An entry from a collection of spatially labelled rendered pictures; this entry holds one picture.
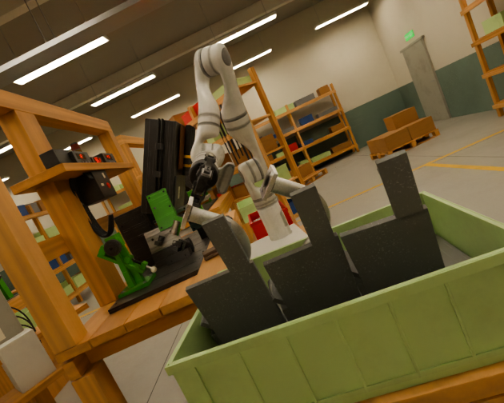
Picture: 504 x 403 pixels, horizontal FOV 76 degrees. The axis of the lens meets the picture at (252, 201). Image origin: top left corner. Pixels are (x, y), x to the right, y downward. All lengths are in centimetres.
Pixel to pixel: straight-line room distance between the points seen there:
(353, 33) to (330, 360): 1130
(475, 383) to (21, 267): 130
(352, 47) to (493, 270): 1109
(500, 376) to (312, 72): 1071
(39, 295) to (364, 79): 1083
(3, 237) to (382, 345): 121
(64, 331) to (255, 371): 92
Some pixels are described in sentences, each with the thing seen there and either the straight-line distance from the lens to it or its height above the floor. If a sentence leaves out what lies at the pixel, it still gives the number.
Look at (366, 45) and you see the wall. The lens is 1169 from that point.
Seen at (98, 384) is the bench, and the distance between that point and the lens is 147.
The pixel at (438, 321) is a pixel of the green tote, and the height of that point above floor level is 89.
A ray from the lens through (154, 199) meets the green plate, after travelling 183.
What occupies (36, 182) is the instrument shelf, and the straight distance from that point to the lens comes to 165.
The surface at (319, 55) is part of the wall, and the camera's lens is 1126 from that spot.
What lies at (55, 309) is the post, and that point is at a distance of 139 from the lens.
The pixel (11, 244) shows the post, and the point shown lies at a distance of 139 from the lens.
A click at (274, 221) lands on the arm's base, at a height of 97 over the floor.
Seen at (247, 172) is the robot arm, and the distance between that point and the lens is 123.
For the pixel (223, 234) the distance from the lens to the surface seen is 61.
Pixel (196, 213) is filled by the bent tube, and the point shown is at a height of 118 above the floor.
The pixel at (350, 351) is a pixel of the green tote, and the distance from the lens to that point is 59.
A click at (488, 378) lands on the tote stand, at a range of 65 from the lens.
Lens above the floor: 123
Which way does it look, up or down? 7 degrees down
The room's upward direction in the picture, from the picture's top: 25 degrees counter-clockwise
